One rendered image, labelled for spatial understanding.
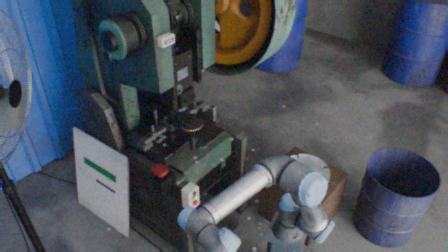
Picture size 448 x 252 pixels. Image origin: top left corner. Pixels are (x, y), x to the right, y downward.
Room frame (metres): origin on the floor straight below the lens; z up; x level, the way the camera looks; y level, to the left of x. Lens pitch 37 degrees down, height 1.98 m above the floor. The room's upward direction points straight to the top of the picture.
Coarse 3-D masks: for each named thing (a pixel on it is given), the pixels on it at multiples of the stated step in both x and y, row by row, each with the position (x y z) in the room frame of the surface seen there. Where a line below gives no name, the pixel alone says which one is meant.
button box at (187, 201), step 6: (186, 186) 1.30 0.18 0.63; (192, 186) 1.30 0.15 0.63; (186, 192) 1.26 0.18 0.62; (198, 192) 1.30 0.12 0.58; (132, 198) 1.56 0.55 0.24; (186, 198) 1.26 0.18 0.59; (198, 198) 1.30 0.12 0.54; (186, 204) 1.26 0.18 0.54; (192, 204) 1.26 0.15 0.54; (198, 204) 1.30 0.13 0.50; (162, 216) 1.39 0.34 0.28; (174, 222) 1.33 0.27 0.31
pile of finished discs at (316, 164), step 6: (294, 156) 1.79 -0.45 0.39; (300, 156) 1.79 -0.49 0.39; (306, 156) 1.79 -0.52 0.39; (312, 156) 1.79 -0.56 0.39; (300, 162) 1.73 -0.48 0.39; (306, 162) 1.73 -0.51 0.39; (312, 162) 1.73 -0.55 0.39; (318, 162) 1.73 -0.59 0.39; (324, 162) 1.73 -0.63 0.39; (312, 168) 1.67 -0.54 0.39; (318, 168) 1.68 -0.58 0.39; (324, 168) 1.68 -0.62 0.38; (324, 174) 1.63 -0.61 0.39
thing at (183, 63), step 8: (176, 48) 1.66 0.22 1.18; (184, 48) 1.69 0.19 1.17; (176, 56) 1.61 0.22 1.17; (184, 56) 1.64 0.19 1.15; (176, 64) 1.60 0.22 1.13; (184, 64) 1.64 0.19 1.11; (176, 72) 1.60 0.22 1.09; (184, 72) 1.64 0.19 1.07; (184, 80) 1.64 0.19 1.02; (192, 80) 1.68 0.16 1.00; (184, 88) 1.63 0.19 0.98; (192, 88) 1.64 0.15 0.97; (160, 96) 1.63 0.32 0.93; (168, 96) 1.59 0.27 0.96; (176, 96) 1.59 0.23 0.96; (184, 96) 1.59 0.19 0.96; (192, 96) 1.62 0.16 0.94; (168, 104) 1.60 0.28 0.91; (176, 104) 1.58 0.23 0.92; (184, 104) 1.59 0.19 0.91
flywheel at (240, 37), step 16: (224, 0) 1.90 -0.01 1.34; (240, 0) 1.87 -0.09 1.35; (256, 0) 1.81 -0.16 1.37; (272, 0) 1.73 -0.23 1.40; (224, 16) 1.93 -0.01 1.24; (240, 16) 1.88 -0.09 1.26; (256, 16) 1.81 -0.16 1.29; (272, 16) 1.72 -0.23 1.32; (224, 32) 1.93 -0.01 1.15; (240, 32) 1.87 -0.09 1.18; (256, 32) 1.76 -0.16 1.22; (272, 32) 1.76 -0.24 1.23; (224, 48) 1.93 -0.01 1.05; (240, 48) 1.85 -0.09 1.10; (256, 48) 1.76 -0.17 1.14; (224, 64) 1.89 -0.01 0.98
